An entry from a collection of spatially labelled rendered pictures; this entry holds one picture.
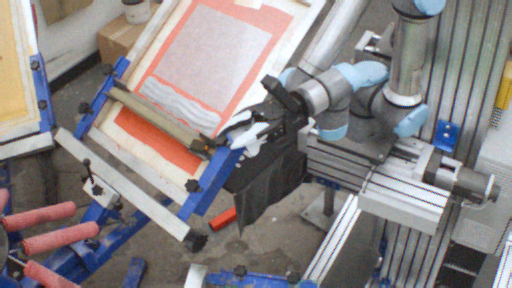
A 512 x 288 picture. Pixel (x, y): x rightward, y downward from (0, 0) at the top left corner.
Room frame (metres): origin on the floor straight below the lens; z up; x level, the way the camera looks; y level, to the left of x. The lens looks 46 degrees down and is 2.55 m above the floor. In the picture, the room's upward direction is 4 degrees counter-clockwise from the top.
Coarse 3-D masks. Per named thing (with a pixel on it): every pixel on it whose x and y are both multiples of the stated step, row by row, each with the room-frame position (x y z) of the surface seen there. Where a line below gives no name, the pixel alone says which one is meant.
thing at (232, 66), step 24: (240, 24) 1.65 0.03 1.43; (264, 24) 1.62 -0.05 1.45; (288, 24) 1.58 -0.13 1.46; (216, 48) 1.60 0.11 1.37; (240, 48) 1.57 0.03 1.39; (264, 48) 1.53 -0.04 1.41; (216, 72) 1.52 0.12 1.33; (240, 72) 1.49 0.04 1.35; (192, 96) 1.48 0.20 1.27; (216, 96) 1.45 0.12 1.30; (240, 96) 1.41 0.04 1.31; (168, 144) 1.36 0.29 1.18; (192, 168) 1.25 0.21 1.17
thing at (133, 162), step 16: (176, 0) 1.84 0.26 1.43; (304, 0) 1.61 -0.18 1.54; (320, 0) 1.58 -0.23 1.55; (160, 16) 1.78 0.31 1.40; (320, 16) 1.55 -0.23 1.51; (144, 32) 1.75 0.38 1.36; (304, 32) 1.50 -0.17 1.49; (144, 48) 1.71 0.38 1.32; (288, 48) 1.47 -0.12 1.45; (288, 64) 1.43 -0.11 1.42; (256, 96) 1.36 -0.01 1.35; (272, 96) 1.38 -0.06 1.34; (96, 128) 1.49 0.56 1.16; (112, 144) 1.40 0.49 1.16; (128, 160) 1.33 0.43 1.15; (144, 176) 1.26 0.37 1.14; (160, 176) 1.24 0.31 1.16; (176, 192) 1.17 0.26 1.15
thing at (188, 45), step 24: (216, 0) 1.78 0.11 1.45; (192, 24) 1.73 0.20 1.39; (216, 24) 1.69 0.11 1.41; (168, 48) 1.68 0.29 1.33; (192, 48) 1.64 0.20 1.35; (168, 72) 1.60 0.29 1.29; (192, 72) 1.56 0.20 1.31; (144, 96) 1.55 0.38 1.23; (120, 120) 1.51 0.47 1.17; (144, 120) 1.47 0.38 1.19
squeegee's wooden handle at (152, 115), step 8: (112, 88) 1.52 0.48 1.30; (120, 96) 1.48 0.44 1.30; (128, 96) 1.47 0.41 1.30; (128, 104) 1.45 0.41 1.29; (136, 104) 1.43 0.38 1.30; (144, 104) 1.46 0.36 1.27; (144, 112) 1.39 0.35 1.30; (152, 112) 1.38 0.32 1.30; (152, 120) 1.36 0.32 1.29; (160, 120) 1.35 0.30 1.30; (168, 120) 1.36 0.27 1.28; (168, 128) 1.31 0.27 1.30; (176, 128) 1.30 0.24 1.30; (176, 136) 1.28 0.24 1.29; (184, 136) 1.27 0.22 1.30; (192, 136) 1.27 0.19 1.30; (192, 144) 1.24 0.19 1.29; (200, 144) 1.27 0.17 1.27
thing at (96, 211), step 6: (90, 204) 1.19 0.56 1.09; (96, 204) 1.19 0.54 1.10; (90, 210) 1.18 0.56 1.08; (96, 210) 1.17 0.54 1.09; (102, 210) 1.16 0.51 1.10; (84, 216) 1.16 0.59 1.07; (90, 216) 1.16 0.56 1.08; (96, 216) 1.15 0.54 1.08; (102, 216) 1.16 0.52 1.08; (84, 222) 1.15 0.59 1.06; (96, 222) 1.14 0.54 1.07; (102, 222) 1.15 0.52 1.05; (102, 228) 1.14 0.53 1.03
